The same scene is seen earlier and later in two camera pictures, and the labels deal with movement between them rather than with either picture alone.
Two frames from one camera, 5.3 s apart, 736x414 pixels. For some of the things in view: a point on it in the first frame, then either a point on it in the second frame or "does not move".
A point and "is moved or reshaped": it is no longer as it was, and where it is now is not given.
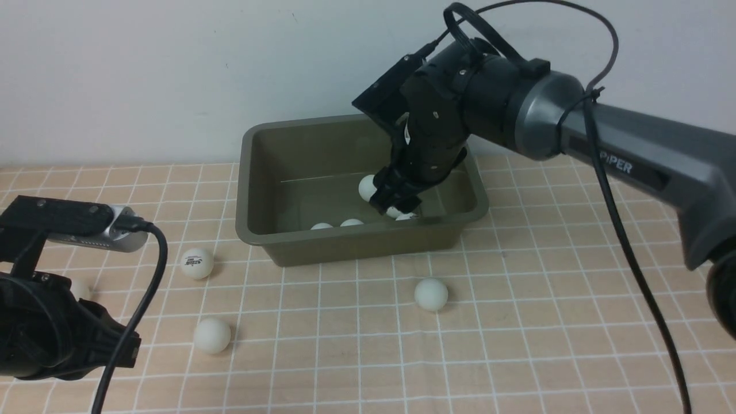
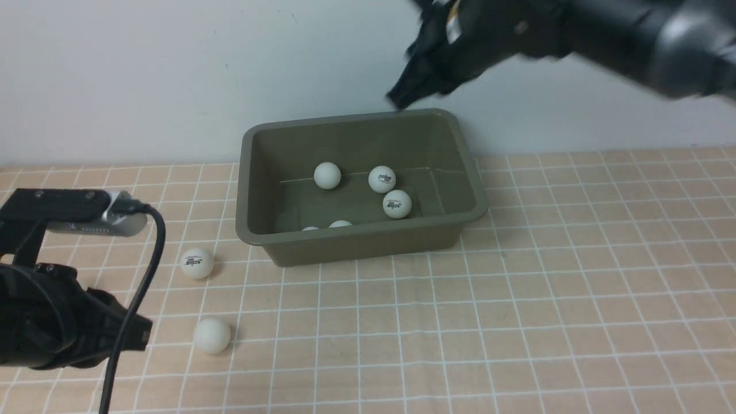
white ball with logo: [367, 189] is moved or reshaped
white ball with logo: [197, 263] does not move
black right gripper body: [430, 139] → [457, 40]
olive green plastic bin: [297, 191] does not move
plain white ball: [430, 294] → [327, 175]
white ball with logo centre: [351, 222] is moved or reshaped
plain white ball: [212, 336] does not move
